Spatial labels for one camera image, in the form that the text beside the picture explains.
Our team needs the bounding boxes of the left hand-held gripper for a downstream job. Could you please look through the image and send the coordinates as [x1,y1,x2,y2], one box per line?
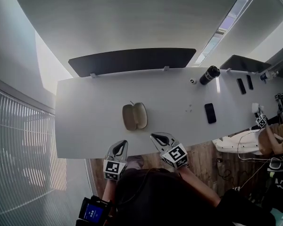
[103,139,130,181]

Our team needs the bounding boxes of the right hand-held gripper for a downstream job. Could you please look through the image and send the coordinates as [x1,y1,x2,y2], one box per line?
[150,131,189,169]

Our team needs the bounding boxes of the beige glasses case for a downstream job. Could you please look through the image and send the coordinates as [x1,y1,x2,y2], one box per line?
[122,102,148,131]

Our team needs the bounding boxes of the person's right forearm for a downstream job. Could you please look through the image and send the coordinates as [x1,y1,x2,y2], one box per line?
[178,169,221,208]

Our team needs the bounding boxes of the person's left forearm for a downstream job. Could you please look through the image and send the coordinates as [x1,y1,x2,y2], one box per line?
[101,179,120,203]

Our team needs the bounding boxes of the person's shoe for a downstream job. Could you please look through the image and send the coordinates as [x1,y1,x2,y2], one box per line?
[127,156,146,170]

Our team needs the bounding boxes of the large black smartphone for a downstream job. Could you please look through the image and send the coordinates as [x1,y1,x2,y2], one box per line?
[204,103,217,124]

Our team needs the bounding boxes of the person's black clothing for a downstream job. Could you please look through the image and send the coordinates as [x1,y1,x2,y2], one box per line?
[101,168,276,226]

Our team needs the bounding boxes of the wrist-mounted device with blue screen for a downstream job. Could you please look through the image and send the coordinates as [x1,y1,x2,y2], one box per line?
[75,196,113,226]

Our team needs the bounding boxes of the black drink bottle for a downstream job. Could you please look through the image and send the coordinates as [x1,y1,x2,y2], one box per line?
[199,65,221,86]

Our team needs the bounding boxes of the long black desk divider panel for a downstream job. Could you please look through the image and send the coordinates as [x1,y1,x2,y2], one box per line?
[68,48,197,78]

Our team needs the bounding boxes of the window blinds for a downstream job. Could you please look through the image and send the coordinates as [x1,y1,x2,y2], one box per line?
[0,74,95,226]

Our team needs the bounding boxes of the white rounded object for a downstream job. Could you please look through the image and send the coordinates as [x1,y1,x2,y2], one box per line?
[251,103,264,114]

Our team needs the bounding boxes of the short black desk divider panel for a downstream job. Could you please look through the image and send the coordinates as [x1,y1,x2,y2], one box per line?
[219,54,272,74]

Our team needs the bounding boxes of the blue and white cup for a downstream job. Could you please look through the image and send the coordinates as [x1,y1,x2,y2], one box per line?
[260,71,278,81]

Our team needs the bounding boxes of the black cable on clothing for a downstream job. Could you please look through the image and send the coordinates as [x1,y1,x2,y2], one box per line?
[115,168,170,204]

